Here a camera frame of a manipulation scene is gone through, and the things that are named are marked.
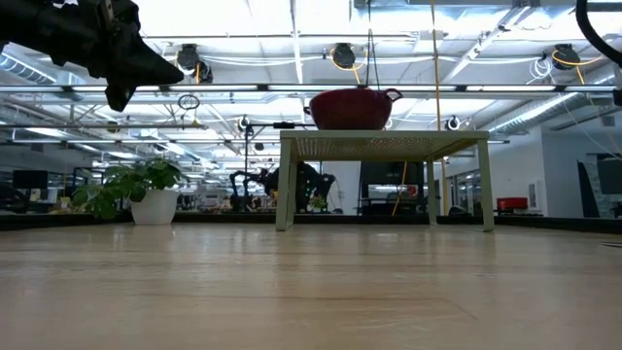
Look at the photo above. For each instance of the pale green perforated riser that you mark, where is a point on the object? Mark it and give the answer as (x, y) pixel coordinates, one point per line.
(384, 146)

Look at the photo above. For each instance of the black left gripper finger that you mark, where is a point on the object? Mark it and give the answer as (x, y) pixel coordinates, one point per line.
(143, 56)
(141, 80)

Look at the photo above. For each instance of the dark computer monitor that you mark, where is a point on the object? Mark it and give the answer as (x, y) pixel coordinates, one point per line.
(29, 179)
(611, 176)

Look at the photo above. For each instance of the black boom stand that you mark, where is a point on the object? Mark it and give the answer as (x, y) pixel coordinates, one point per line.
(246, 146)

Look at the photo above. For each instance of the red box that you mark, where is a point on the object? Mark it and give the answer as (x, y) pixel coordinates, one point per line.
(511, 203)

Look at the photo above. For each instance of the maroon plastic colander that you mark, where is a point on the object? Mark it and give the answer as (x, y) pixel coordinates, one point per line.
(352, 109)

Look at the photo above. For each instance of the black equipment cabinet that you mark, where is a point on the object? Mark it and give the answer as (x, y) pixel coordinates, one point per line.
(389, 172)

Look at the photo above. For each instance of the green plant in white pot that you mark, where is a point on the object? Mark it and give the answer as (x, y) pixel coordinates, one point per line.
(153, 206)

